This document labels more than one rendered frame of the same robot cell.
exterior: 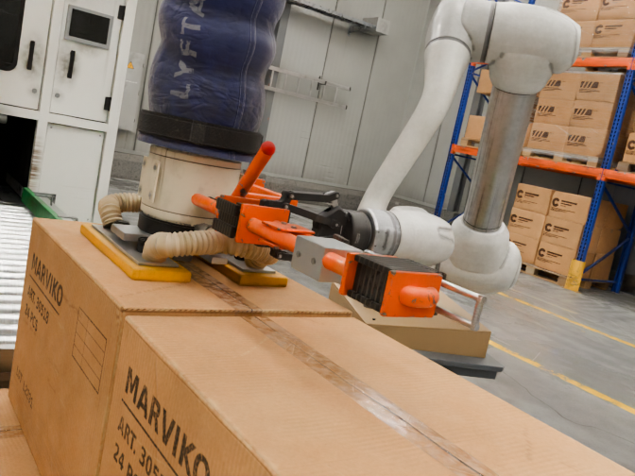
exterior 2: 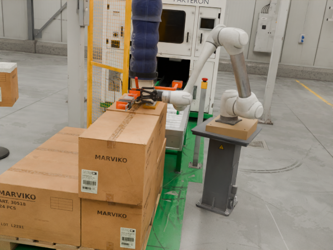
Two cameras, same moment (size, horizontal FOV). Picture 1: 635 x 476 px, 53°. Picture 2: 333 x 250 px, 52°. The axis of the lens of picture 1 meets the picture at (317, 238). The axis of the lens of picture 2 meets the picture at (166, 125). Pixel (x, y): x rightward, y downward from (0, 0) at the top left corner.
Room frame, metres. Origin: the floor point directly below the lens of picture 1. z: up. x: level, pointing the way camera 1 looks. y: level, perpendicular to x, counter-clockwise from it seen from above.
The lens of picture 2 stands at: (-0.70, -1.71, 1.64)
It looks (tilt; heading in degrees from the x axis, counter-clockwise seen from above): 18 degrees down; 41
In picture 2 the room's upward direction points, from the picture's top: 5 degrees clockwise
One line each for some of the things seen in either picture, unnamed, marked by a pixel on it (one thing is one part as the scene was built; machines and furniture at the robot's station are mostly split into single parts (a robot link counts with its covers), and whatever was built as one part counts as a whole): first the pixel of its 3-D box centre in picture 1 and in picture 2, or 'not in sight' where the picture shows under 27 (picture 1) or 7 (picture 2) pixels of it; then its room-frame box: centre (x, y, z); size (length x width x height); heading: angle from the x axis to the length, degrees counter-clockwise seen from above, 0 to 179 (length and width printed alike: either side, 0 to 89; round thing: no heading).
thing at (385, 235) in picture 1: (370, 233); (166, 96); (1.12, -0.09, 1.08); 0.09 x 0.06 x 0.09; 35
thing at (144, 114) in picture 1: (202, 132); (143, 73); (1.21, 0.25, 1.19); 0.23 x 0.23 x 0.04
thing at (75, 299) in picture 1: (160, 359); (138, 125); (1.19, 0.25, 0.75); 0.60 x 0.40 x 0.40; 36
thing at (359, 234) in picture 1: (336, 230); (156, 95); (1.08, -0.03, 1.08); 0.09 x 0.07 x 0.08; 125
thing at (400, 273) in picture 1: (389, 284); (123, 103); (0.71, -0.09, 1.08); 0.08 x 0.07 x 0.05; 35
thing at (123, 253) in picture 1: (131, 242); not in sight; (1.15, 0.33, 0.97); 0.34 x 0.10 x 0.05; 35
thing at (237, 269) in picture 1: (225, 250); (152, 100); (1.26, 0.17, 0.97); 0.34 x 0.10 x 0.05; 35
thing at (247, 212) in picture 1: (250, 220); (135, 93); (1.00, 0.11, 1.08); 0.10 x 0.08 x 0.06; 125
